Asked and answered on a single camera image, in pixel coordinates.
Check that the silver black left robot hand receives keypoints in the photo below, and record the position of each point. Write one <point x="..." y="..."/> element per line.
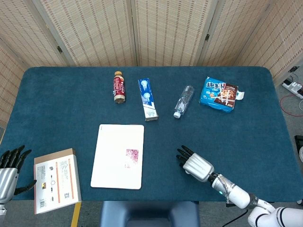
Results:
<point x="7" y="182"/>

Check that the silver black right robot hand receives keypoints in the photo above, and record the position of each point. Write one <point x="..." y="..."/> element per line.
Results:
<point x="197" y="166"/>

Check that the small pink patterned packet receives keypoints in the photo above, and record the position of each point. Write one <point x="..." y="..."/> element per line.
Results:
<point x="132" y="154"/>

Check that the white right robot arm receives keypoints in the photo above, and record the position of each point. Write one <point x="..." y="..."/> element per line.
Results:
<point x="236" y="195"/>

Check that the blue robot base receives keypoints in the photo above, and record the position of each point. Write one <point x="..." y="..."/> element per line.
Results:
<point x="149" y="212"/>

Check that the white board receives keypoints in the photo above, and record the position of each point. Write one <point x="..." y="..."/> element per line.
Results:
<point x="113" y="156"/>

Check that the white box with brown edge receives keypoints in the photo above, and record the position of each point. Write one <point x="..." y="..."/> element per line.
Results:
<point x="56" y="182"/>

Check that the teal table cloth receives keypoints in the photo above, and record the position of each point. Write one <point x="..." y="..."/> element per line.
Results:
<point x="236" y="132"/>

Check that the clear plastic water bottle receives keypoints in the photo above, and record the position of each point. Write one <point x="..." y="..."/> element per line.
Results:
<point x="184" y="100"/>

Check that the blue cookie box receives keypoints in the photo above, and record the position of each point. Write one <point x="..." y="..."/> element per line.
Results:
<point x="217" y="94"/>

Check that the yellow floor tape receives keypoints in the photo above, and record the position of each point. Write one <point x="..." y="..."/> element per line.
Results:
<point x="76" y="215"/>

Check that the blue white toothpaste box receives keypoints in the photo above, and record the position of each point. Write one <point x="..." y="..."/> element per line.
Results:
<point x="148" y="99"/>

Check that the black floor device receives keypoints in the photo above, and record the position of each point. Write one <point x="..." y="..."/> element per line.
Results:
<point x="298" y="142"/>

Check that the red label drink bottle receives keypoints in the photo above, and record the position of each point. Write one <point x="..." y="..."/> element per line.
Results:
<point x="119" y="87"/>

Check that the white power strip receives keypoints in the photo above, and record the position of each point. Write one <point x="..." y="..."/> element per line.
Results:
<point x="293" y="87"/>

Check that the black screen hinge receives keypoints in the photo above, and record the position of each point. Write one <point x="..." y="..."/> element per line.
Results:
<point x="59" y="49"/>
<point x="207" y="37"/>

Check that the woven folding screen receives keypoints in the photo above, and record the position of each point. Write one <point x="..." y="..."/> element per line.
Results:
<point x="99" y="33"/>

